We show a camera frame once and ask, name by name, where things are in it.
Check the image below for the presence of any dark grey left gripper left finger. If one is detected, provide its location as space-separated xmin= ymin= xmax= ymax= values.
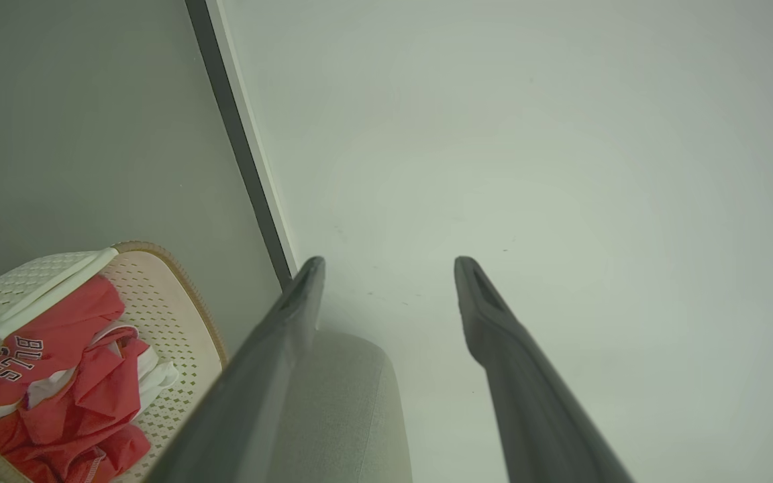
xmin=145 ymin=256 xmax=326 ymax=483

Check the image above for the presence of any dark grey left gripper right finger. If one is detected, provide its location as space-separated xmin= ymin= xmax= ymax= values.
xmin=454 ymin=256 xmax=635 ymax=483

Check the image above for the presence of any cream perforated plastic laundry basket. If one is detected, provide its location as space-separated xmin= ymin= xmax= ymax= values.
xmin=0 ymin=241 xmax=228 ymax=483

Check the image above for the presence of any red Bulls jersey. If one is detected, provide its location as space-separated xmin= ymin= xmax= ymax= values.
xmin=0 ymin=275 xmax=152 ymax=483

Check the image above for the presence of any white and black baseboard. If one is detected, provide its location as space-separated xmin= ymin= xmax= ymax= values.
xmin=185 ymin=0 xmax=300 ymax=289

